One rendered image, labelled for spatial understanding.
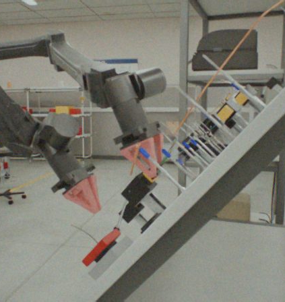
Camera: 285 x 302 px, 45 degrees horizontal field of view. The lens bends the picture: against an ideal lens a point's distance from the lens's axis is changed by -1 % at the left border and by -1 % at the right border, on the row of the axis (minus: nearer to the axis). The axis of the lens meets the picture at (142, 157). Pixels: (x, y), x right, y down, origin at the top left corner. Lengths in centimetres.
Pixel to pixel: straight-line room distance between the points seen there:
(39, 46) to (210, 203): 80
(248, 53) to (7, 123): 122
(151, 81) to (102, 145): 795
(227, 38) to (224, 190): 125
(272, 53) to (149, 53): 274
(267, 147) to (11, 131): 49
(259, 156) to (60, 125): 40
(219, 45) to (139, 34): 687
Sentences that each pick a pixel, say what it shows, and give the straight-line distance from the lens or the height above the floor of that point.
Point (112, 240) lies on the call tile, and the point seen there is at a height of 111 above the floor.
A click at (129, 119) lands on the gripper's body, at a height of 127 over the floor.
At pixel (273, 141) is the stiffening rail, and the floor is 125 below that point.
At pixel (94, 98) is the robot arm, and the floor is 132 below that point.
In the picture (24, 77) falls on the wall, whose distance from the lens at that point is 939.
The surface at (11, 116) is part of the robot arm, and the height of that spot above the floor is 128.
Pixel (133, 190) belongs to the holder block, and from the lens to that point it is 70.
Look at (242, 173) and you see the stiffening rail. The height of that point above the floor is 120.
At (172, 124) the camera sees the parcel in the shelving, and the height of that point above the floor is 90.
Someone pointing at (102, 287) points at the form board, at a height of 107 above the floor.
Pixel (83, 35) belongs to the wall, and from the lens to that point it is 889.
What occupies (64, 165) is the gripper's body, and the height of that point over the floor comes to 117.
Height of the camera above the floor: 130
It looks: 8 degrees down
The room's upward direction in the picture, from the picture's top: straight up
